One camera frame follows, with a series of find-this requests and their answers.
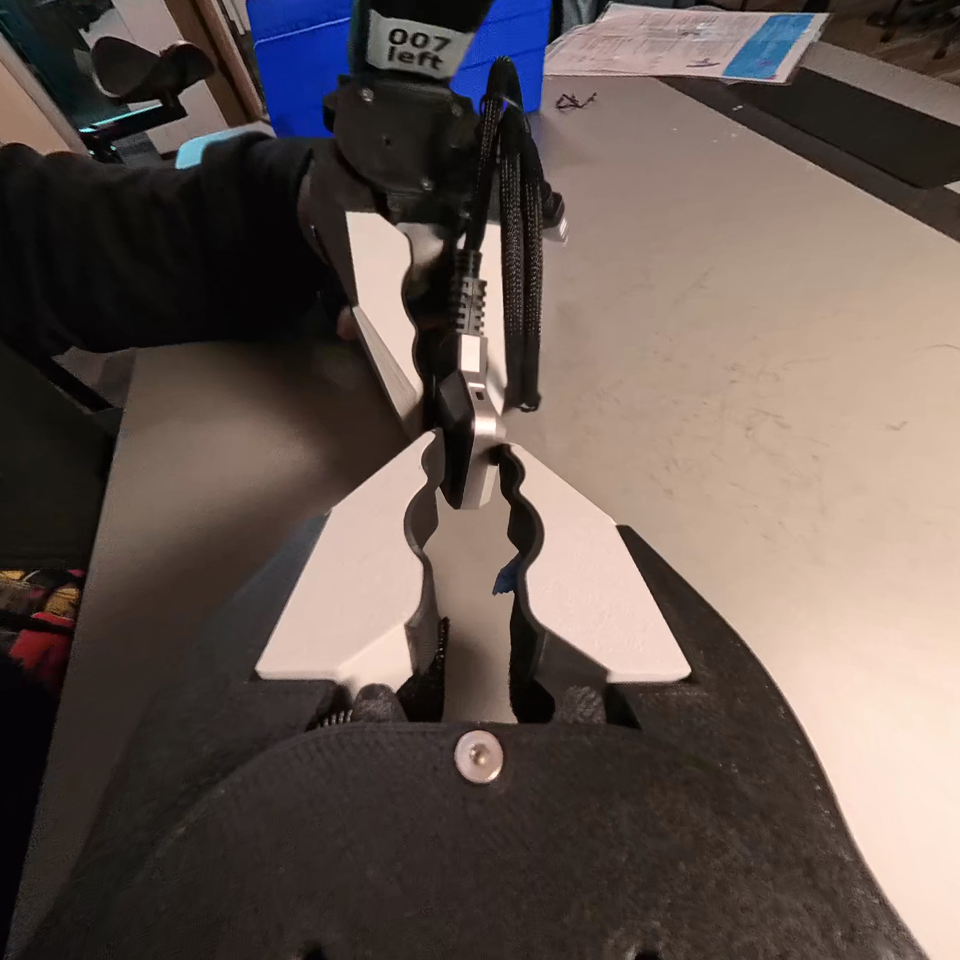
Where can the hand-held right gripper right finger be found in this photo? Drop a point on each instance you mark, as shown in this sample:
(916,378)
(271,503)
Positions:
(607,600)

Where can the black office chair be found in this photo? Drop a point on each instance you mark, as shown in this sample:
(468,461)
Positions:
(150,67)

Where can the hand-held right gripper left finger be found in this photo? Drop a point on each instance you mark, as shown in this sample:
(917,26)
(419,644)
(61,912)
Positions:
(345,592)

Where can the black twist tie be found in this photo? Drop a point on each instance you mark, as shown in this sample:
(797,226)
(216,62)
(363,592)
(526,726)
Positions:
(574,101)

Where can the colourful bag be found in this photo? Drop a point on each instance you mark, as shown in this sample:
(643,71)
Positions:
(41,615)

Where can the printed paper sheet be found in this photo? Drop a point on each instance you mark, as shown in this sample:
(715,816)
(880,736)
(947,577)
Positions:
(675,41)

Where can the person's left forearm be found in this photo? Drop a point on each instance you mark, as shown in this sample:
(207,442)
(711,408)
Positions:
(150,240)

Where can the blue storage bin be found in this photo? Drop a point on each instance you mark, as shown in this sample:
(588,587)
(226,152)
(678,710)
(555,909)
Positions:
(315,75)

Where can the black hdmi switch box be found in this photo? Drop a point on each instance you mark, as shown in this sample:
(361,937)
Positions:
(454,442)

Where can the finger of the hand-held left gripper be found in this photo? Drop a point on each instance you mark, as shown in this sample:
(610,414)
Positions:
(375,300)

